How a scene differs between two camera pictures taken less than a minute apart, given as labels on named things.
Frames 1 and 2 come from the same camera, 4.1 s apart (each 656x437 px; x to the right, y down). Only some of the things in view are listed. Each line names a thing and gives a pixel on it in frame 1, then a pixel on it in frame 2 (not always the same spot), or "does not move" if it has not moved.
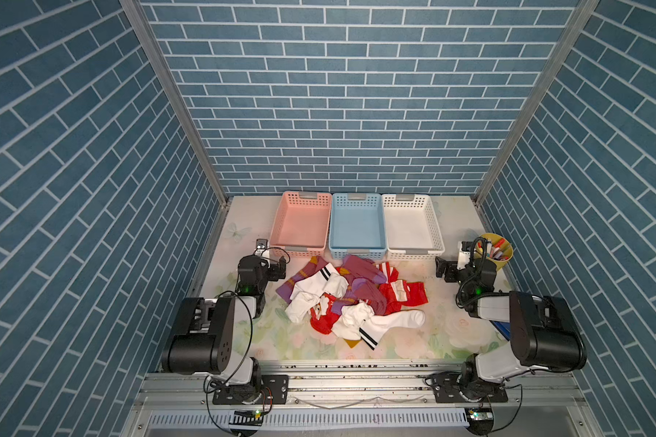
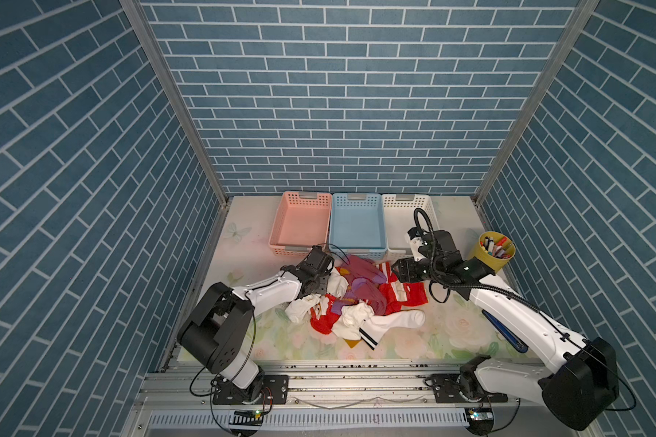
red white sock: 400,293 does not move
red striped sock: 391,273 does not move
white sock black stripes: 309,291 does not move
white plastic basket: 410,228 does not move
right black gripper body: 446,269 to 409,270
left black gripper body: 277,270 to 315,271
